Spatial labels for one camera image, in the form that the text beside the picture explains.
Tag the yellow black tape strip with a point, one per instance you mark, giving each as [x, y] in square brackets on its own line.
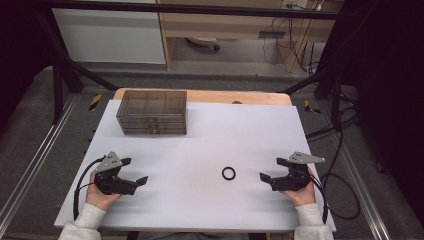
[311, 108]
[95, 102]

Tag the white cabinet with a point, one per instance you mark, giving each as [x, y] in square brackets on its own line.
[110, 36]

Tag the person's right hand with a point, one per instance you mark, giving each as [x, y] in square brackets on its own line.
[305, 196]

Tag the smoky transparent drawer organizer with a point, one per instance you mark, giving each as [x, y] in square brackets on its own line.
[150, 103]

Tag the black frame crossbar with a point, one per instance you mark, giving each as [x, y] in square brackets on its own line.
[186, 8]

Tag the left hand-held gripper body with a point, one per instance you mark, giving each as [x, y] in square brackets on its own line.
[111, 185]

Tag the wooden table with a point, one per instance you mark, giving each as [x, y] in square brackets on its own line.
[213, 96]

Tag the person's left hand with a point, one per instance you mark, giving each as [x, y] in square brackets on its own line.
[98, 198]

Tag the white board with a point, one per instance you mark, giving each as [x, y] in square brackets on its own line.
[200, 146]

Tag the office chair base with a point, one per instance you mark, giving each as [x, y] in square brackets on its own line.
[201, 41]

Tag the black metal stand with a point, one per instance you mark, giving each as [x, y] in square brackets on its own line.
[58, 90]
[336, 96]

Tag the aluminium rail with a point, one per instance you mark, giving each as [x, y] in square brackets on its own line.
[36, 160]
[363, 196]

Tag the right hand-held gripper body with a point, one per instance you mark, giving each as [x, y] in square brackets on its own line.
[293, 181]

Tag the grey power strip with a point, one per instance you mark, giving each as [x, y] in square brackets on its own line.
[271, 34]

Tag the dark curtain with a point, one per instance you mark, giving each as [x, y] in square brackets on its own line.
[20, 50]
[390, 83]

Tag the wooden desk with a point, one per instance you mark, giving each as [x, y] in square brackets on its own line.
[233, 25]

